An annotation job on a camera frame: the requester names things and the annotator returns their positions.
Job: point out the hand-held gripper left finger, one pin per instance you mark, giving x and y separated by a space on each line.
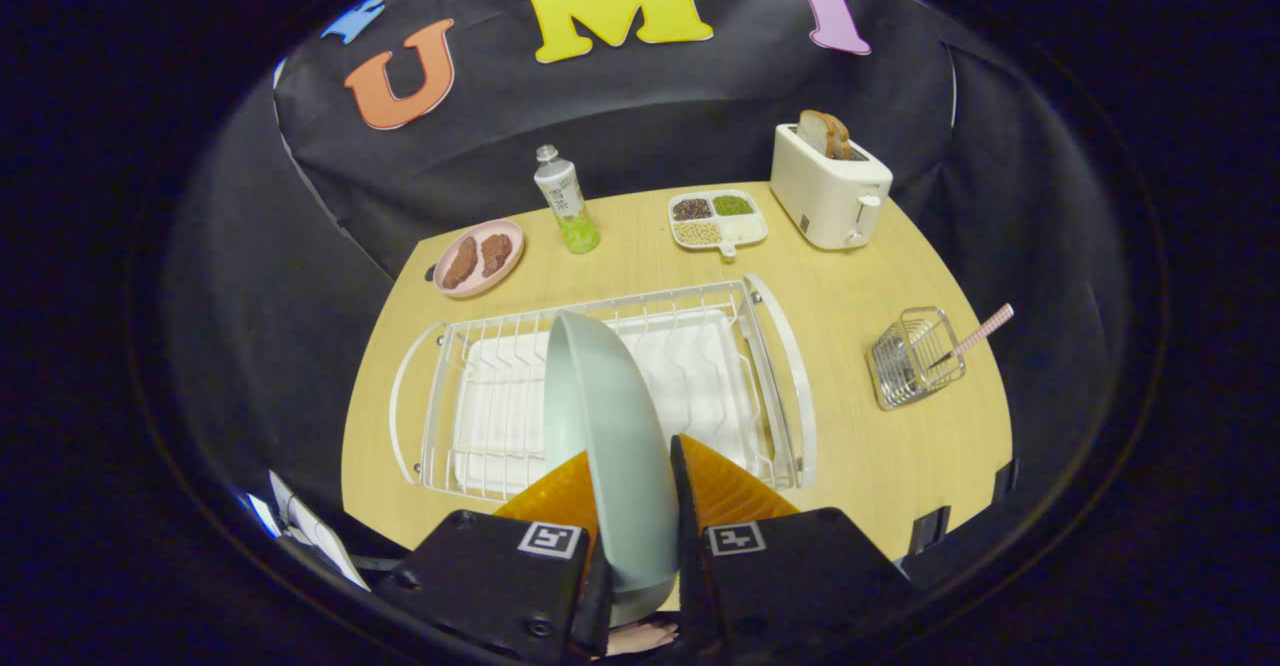
490 576

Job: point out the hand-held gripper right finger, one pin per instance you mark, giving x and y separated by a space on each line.
690 546

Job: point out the pale green plate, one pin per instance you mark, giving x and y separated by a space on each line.
620 466

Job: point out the pink plate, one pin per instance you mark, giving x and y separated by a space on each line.
485 286

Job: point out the white paper sheets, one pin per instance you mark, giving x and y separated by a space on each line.
310 536

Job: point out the black table clamp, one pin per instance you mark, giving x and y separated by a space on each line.
1005 479
930 529

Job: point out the white divided tray with beans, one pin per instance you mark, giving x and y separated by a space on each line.
722 236

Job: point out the brown meat piece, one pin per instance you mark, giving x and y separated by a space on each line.
461 264
496 254

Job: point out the clear bottle with green drink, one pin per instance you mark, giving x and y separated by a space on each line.
565 201

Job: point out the white toaster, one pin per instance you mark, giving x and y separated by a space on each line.
825 196

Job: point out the black backdrop cloth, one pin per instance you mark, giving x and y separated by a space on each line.
650 116

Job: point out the brown bread slice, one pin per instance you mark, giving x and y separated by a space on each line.
820 131

